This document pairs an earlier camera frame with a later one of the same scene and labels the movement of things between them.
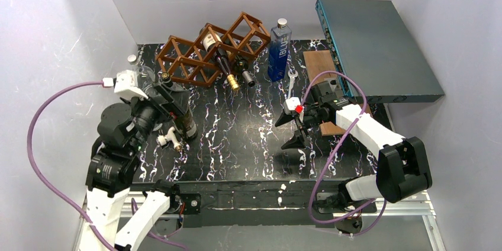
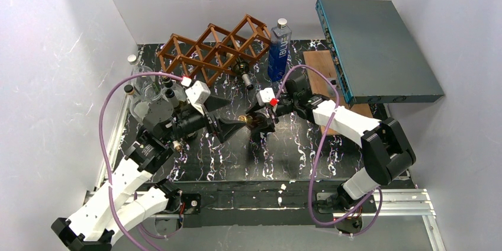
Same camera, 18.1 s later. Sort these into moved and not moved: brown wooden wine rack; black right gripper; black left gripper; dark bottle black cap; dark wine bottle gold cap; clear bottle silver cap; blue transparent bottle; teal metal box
Moved: black right gripper; dark wine bottle gold cap; black left gripper
Not moved: brown wooden wine rack; clear bottle silver cap; dark bottle black cap; teal metal box; blue transparent bottle
